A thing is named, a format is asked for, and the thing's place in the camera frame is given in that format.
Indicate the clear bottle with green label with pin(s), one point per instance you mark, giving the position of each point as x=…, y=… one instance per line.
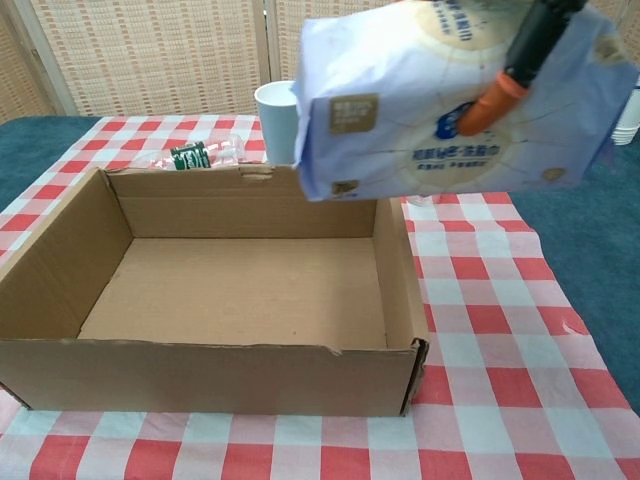
x=200, y=156

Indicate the stack of white paper cups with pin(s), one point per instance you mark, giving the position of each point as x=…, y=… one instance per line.
x=629, y=125

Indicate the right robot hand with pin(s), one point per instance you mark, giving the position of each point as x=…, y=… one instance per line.
x=525, y=55

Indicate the woven bamboo folding screen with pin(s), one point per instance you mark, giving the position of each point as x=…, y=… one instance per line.
x=165, y=55

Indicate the blue and white tissue pack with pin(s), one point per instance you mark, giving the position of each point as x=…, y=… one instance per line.
x=400, y=100

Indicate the clear plastic jar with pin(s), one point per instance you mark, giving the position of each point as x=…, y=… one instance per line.
x=419, y=200

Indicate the teal table cover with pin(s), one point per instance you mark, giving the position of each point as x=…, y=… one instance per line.
x=585, y=240

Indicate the open brown cardboard box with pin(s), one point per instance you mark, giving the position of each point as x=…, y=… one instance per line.
x=240, y=285

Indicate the red and white checkered cloth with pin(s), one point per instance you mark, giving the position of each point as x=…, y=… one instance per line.
x=500, y=400

